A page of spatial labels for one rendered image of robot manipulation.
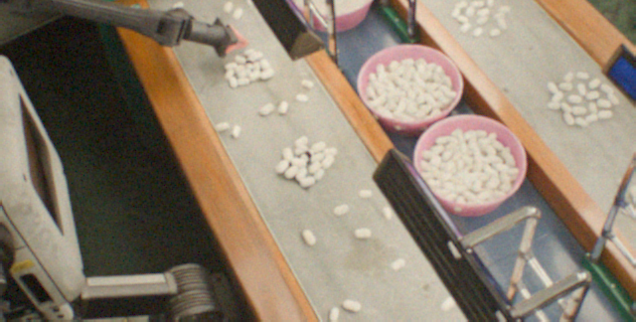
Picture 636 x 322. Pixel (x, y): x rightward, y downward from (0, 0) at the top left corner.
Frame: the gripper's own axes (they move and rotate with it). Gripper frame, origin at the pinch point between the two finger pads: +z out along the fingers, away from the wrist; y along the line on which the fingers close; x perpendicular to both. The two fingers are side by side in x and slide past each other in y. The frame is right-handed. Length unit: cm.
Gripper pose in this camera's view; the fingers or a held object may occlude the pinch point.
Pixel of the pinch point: (244, 43)
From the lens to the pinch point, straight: 214.2
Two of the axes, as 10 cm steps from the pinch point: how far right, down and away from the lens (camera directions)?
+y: -4.5, -6.8, 5.8
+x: -5.3, 7.3, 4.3
